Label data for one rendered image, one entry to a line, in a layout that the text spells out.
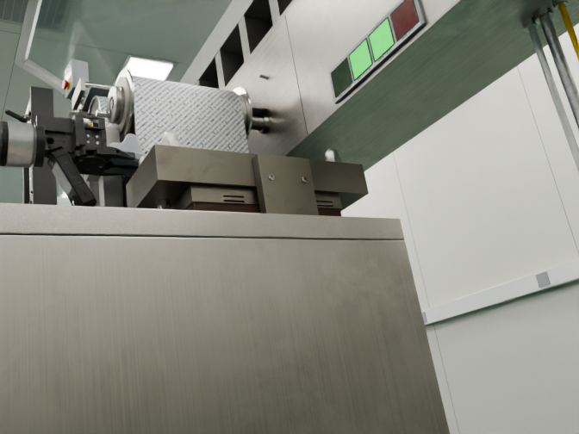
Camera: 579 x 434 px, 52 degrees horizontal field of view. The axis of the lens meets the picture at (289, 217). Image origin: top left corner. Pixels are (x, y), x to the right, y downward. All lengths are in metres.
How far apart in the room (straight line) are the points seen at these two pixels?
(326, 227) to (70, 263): 0.39
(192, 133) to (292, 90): 0.24
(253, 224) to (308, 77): 0.47
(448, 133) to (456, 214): 0.56
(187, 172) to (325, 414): 0.41
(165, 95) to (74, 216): 0.51
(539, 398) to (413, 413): 2.85
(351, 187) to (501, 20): 0.36
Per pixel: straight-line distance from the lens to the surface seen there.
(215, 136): 1.22
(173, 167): 0.91
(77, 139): 1.08
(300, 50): 1.28
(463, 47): 1.06
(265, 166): 0.96
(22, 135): 1.06
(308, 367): 0.85
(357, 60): 1.10
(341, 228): 0.94
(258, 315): 0.82
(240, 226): 0.85
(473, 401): 4.09
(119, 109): 1.21
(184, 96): 1.24
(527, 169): 3.74
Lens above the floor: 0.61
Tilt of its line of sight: 18 degrees up
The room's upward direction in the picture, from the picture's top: 10 degrees counter-clockwise
